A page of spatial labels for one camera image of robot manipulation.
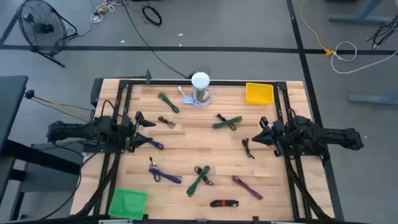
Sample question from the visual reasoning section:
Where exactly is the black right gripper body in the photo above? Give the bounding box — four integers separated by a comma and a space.
267, 119, 286, 158

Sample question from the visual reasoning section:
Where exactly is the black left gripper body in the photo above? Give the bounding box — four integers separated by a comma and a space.
121, 114, 138, 154

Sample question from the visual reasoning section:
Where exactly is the blue braided USB cable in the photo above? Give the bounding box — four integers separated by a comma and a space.
148, 167, 183, 185
146, 139, 165, 151

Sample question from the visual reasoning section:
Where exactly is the green braided USB cable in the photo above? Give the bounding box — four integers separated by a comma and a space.
186, 165, 211, 198
157, 91, 180, 114
212, 115, 243, 129

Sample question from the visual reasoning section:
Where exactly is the maroon braided USB cable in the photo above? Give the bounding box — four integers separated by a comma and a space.
231, 175, 264, 200

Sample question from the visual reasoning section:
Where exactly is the black cable with red band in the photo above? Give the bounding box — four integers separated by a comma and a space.
209, 199, 240, 208

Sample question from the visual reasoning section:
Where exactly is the yellow plastic basket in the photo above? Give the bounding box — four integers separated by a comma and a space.
245, 82, 275, 105

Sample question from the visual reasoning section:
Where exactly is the green plastic basket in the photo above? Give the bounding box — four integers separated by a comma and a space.
108, 187, 149, 221

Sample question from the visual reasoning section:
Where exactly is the white mushroom table lamp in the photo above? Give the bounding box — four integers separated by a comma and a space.
190, 72, 212, 103

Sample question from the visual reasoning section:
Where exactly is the grey desk foot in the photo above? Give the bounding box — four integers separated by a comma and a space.
348, 90, 398, 106

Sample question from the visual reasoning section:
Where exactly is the yellow rod with black knob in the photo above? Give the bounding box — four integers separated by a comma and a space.
24, 89, 94, 121

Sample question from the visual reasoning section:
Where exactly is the black desk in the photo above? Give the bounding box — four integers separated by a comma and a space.
0, 75, 81, 218

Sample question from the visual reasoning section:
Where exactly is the black floor fan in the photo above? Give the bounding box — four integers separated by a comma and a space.
17, 0, 78, 68

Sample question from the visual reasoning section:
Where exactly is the grey desk leg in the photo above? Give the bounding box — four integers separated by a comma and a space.
328, 0, 393, 25

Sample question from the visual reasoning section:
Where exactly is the black aluminium table frame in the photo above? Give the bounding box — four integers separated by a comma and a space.
74, 77, 335, 224

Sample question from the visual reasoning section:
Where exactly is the white coiled lamp cable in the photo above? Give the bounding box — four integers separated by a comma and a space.
177, 85, 213, 108

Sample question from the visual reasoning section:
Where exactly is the long black floor cable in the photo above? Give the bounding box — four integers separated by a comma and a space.
123, 0, 212, 79

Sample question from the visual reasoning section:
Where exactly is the yellow extension cord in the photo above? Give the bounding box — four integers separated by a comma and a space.
300, 0, 335, 57

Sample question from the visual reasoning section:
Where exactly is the white floor cable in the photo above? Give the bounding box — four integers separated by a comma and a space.
330, 40, 398, 75

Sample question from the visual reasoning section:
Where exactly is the black coiled floor cable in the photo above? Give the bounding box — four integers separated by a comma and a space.
141, 4, 163, 27

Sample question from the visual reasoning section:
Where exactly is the tangled floor cable pile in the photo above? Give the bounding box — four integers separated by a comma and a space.
90, 0, 124, 24

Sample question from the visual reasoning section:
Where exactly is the black floor cable bundle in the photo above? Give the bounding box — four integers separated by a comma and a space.
366, 15, 398, 50

